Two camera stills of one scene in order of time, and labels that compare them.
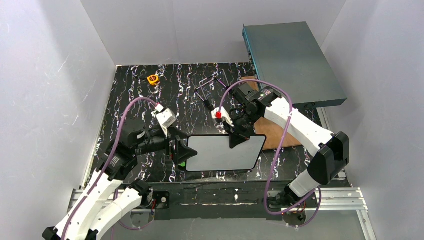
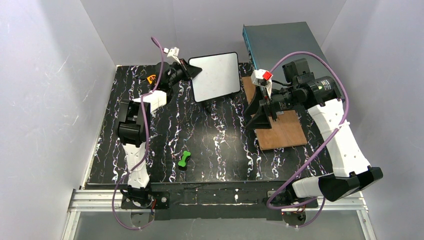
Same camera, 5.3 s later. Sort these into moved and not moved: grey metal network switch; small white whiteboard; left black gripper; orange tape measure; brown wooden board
Moved: left black gripper; small white whiteboard
Not moved: grey metal network switch; brown wooden board; orange tape measure
